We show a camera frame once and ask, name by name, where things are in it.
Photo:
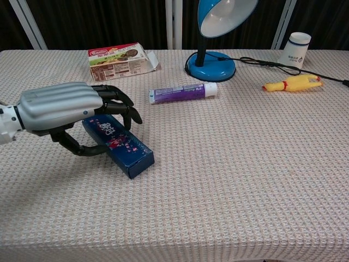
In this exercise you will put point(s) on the purple toothpaste tube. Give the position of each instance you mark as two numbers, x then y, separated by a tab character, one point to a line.
177	94

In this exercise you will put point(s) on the white slanted frame post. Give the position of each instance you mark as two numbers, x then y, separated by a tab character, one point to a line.
283	24
27	21

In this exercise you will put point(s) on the black pleated curtain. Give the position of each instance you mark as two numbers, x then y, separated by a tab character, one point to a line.
109	21

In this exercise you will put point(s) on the open cookie carton box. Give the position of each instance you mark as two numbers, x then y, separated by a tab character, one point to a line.
117	62

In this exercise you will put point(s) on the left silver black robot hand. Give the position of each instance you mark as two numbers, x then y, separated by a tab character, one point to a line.
57	103

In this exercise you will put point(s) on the blue glasses case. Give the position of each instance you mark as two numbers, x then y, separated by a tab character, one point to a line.
131	155

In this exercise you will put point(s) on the white upright frame post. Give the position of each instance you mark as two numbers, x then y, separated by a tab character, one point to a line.
173	24

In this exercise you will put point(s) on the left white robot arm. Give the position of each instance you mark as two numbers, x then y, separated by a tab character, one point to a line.
6	125

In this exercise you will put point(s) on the beige cloth-covered table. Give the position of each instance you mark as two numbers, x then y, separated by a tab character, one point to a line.
218	177

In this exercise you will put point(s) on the yellow rubber chicken toy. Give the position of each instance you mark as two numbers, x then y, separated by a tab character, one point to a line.
297	83

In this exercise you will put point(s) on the blue desk lamp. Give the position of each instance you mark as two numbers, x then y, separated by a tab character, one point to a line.
212	68

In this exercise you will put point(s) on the white paper cup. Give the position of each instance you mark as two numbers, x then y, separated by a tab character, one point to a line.
294	52

